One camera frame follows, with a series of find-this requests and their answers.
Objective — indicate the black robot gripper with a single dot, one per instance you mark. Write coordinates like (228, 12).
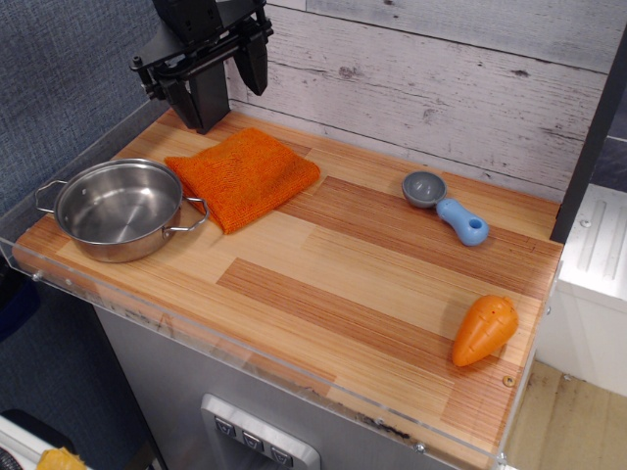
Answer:
(192, 37)

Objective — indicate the blue and grey toy spoon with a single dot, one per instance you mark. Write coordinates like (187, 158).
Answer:
(427, 190)

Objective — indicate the orange knitted rag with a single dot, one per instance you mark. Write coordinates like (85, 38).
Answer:
(244, 177)

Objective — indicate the stainless steel pot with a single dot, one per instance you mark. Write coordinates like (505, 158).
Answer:
(124, 210)

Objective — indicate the silver toy fridge cabinet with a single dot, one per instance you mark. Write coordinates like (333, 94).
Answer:
(245, 406)

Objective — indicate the silver dispenser button panel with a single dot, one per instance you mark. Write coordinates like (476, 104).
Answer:
(244, 441)

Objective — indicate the orange toy carrot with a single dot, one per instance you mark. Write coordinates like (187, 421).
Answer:
(488, 325)

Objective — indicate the yellow object at corner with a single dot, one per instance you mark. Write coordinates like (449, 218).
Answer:
(59, 459)

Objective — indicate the white ribbed side box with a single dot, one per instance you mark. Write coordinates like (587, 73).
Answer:
(584, 332)

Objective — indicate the dark left shelf post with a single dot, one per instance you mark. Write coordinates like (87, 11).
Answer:
(209, 93)

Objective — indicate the dark shelf post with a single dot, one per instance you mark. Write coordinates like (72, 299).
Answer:
(611, 97)
(209, 93)

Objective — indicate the clear acrylic guard rail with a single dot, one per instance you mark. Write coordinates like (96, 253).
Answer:
(401, 290)

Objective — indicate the dark right shelf post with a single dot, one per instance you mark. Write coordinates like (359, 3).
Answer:
(611, 97)

